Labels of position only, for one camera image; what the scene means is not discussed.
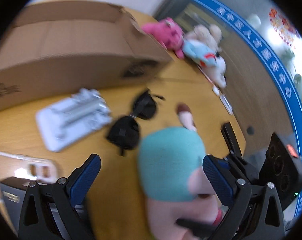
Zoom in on black product box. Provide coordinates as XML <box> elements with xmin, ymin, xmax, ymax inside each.
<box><xmin>0</xmin><ymin>177</ymin><xmax>70</xmax><ymax>239</ymax></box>

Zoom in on clear beige phone case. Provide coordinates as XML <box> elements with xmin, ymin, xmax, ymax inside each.
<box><xmin>0</xmin><ymin>152</ymin><xmax>59</xmax><ymax>184</ymax></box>

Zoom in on pig plush toy green hair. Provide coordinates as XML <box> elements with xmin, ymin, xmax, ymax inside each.
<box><xmin>137</xmin><ymin>103</ymin><xmax>223</xmax><ymax>239</ymax></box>

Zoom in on white folding phone stand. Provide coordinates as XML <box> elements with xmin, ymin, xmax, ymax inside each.
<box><xmin>35</xmin><ymin>88</ymin><xmax>112</xmax><ymax>152</ymax></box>

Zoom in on black sunglasses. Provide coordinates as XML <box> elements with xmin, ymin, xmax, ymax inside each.
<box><xmin>105</xmin><ymin>88</ymin><xmax>165</xmax><ymax>157</ymax></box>

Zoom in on small white packet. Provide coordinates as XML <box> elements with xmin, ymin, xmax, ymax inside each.
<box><xmin>212</xmin><ymin>85</ymin><xmax>233</xmax><ymax>115</ymax></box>

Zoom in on blue banner strip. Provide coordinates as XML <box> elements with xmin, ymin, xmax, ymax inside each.
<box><xmin>181</xmin><ymin>0</ymin><xmax>302</xmax><ymax>221</ymax></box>

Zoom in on blue plush toy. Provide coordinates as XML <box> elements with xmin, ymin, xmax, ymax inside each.
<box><xmin>182</xmin><ymin>40</ymin><xmax>217</xmax><ymax>67</ymax></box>

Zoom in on cream white plush dog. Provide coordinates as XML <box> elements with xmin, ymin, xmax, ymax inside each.
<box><xmin>182</xmin><ymin>24</ymin><xmax>227</xmax><ymax>88</ymax></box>

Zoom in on red window decoration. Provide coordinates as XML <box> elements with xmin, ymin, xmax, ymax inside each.
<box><xmin>268</xmin><ymin>8</ymin><xmax>302</xmax><ymax>48</ymax></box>

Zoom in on pink plush toy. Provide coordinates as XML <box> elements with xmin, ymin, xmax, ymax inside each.
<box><xmin>141</xmin><ymin>17</ymin><xmax>184</xmax><ymax>59</ymax></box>

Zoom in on brown cardboard box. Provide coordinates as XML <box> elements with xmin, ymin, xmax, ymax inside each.
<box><xmin>0</xmin><ymin>0</ymin><xmax>171</xmax><ymax>111</ymax></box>

